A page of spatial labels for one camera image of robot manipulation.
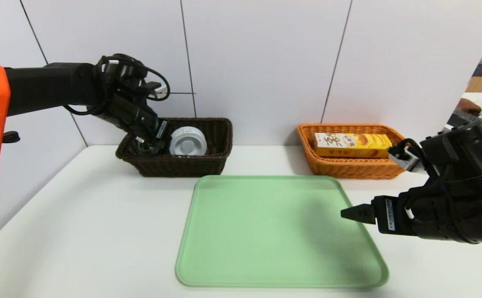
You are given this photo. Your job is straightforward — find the black flat tool case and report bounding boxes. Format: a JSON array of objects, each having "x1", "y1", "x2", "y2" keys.
[{"x1": 447, "y1": 109, "x2": 482, "y2": 141}]

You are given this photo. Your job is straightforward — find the dark brown wicker basket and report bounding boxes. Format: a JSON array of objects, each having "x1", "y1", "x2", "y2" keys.
[{"x1": 116, "y1": 118, "x2": 233, "y2": 178}]

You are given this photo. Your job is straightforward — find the white side table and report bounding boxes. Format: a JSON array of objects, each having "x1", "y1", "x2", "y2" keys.
[{"x1": 452, "y1": 92, "x2": 482, "y2": 125}]

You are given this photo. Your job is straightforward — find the clear tape roll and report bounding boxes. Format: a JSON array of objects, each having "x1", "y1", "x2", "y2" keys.
[{"x1": 169, "y1": 126, "x2": 207, "y2": 157}]

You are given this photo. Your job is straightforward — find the orange wicker basket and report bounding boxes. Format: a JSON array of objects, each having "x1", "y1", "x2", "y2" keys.
[{"x1": 297, "y1": 123, "x2": 427, "y2": 180}]

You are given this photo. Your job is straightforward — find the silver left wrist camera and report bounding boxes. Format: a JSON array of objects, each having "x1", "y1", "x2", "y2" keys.
[{"x1": 147, "y1": 82, "x2": 169, "y2": 99}]

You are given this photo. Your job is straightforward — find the yellow potato chips box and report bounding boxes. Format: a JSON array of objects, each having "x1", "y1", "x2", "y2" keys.
[{"x1": 313, "y1": 132, "x2": 393, "y2": 159}]

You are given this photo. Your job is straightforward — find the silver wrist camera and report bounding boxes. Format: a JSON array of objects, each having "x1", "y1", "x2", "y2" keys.
[
  {"x1": 147, "y1": 82, "x2": 169, "y2": 99},
  {"x1": 388, "y1": 145, "x2": 426, "y2": 172}
]

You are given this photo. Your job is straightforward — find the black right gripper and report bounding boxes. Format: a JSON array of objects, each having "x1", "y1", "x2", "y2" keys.
[{"x1": 340, "y1": 191, "x2": 458, "y2": 241}]

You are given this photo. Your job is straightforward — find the brown cloth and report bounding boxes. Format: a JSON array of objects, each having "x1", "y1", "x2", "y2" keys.
[{"x1": 456, "y1": 98, "x2": 482, "y2": 117}]

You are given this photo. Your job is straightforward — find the light green plastic tray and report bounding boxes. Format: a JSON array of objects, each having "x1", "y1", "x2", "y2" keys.
[{"x1": 175, "y1": 175, "x2": 390, "y2": 288}]

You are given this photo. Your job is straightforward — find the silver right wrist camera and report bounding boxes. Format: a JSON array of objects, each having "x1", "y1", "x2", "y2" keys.
[{"x1": 388, "y1": 145, "x2": 426, "y2": 172}]

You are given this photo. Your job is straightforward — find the small glass jar black base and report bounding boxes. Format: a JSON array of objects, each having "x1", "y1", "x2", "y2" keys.
[{"x1": 137, "y1": 139, "x2": 169, "y2": 156}]

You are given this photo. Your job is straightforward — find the black left camera cable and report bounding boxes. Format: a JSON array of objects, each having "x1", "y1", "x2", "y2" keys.
[{"x1": 63, "y1": 54, "x2": 171, "y2": 116}]

